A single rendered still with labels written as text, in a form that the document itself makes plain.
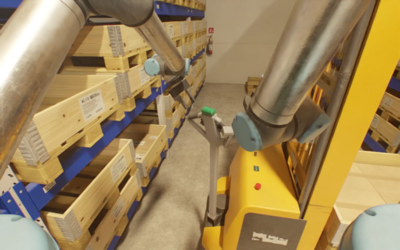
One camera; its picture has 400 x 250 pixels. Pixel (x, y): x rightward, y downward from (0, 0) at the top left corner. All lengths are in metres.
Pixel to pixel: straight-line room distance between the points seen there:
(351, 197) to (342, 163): 0.63
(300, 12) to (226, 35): 6.18
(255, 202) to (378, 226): 1.07
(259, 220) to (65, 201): 1.34
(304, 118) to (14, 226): 0.52
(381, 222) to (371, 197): 1.61
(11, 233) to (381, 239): 0.41
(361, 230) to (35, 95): 0.55
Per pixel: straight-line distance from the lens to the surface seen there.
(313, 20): 0.32
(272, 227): 1.48
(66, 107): 1.27
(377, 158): 2.34
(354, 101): 1.09
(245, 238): 1.59
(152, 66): 1.08
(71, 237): 1.51
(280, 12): 6.58
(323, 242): 1.73
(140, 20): 0.62
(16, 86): 0.48
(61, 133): 1.25
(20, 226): 0.33
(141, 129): 2.90
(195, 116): 1.28
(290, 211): 1.38
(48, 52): 0.52
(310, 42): 0.33
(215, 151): 1.38
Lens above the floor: 1.89
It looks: 28 degrees down
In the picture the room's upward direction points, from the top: 1 degrees counter-clockwise
